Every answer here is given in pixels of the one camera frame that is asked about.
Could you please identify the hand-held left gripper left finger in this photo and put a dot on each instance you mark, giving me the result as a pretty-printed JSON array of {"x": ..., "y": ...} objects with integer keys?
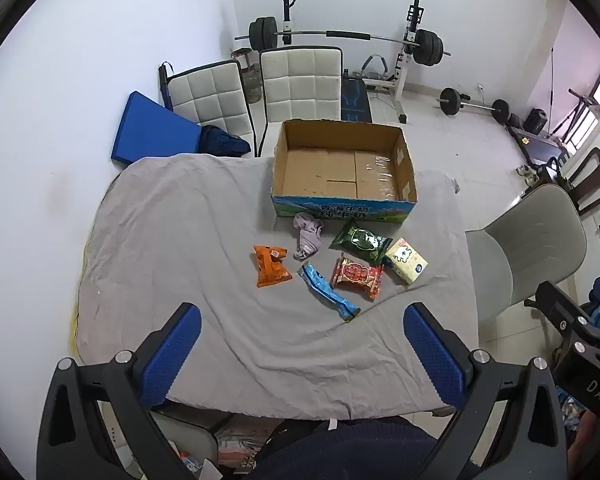
[{"x": 172, "y": 355}]

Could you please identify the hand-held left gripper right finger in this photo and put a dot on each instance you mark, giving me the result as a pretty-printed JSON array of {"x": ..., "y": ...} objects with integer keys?
[{"x": 432, "y": 355}]

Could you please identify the yellow tissue pack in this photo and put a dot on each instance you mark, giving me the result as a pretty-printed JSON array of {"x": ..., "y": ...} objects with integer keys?
[{"x": 405, "y": 260}]

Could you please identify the red snack packet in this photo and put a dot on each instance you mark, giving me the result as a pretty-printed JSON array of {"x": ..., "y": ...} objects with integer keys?
[{"x": 355, "y": 275}]

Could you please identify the blue snack packet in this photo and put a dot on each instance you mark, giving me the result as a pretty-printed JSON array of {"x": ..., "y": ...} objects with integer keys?
[{"x": 325, "y": 290}]

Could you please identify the orange snack packet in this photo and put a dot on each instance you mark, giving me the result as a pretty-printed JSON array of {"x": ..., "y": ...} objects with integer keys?
[{"x": 270, "y": 267}]

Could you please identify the green wet wipes packet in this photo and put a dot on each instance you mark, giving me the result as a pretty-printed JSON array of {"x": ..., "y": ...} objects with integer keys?
[{"x": 360, "y": 242}]

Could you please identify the pale purple sock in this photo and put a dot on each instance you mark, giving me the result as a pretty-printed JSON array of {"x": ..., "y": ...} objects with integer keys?
[{"x": 310, "y": 240}]

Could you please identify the cardboard box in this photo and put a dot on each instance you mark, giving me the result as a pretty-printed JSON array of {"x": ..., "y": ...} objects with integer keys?
[{"x": 330, "y": 170}]

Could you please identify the grey plastic chair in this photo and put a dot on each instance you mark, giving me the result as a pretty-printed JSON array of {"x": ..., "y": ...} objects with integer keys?
[{"x": 530, "y": 240}]

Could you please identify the grey blanket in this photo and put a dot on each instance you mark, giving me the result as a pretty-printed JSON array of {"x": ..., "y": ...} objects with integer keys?
[{"x": 180, "y": 260}]

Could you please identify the person's dark sweater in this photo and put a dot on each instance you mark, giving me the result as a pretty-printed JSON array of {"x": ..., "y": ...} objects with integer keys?
[{"x": 355, "y": 450}]

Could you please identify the dark armchair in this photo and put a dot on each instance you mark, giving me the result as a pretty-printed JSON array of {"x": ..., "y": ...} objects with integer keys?
[{"x": 552, "y": 172}]

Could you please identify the treadmill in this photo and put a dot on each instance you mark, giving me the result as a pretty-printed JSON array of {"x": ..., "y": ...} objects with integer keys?
[{"x": 535, "y": 145}]

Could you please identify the black speaker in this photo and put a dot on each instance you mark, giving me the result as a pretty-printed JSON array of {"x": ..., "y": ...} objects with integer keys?
[{"x": 536, "y": 121}]

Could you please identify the dark blue jacket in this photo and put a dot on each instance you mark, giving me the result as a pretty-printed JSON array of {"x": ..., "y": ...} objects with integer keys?
[{"x": 222, "y": 142}]

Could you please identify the small barbell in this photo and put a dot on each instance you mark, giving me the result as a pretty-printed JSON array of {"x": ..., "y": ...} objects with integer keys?
[{"x": 472, "y": 105}]

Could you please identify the blue foam mat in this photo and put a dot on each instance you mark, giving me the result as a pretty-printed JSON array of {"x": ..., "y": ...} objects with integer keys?
[{"x": 150, "y": 130}]

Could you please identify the white quilted chair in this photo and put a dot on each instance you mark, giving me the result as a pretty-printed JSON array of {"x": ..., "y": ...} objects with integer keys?
[
  {"x": 210, "y": 95},
  {"x": 300, "y": 85}
]

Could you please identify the black weight bench pad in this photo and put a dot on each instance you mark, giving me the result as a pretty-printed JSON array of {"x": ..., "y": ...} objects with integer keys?
[{"x": 355, "y": 100}]

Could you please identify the black and blue pole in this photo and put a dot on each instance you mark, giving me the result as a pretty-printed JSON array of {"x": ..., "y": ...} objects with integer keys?
[{"x": 166, "y": 85}]

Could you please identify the white bench press rack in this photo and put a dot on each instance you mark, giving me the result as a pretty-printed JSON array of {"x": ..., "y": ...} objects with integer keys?
[{"x": 402, "y": 75}]

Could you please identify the clear water jug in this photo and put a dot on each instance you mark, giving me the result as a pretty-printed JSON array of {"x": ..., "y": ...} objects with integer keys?
[{"x": 254, "y": 87}]

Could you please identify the small wooden stool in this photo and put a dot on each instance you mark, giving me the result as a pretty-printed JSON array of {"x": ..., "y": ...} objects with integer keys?
[{"x": 241, "y": 55}]

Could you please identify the large barbell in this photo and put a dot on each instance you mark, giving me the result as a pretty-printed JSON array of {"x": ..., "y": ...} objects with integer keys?
[{"x": 345, "y": 35}]

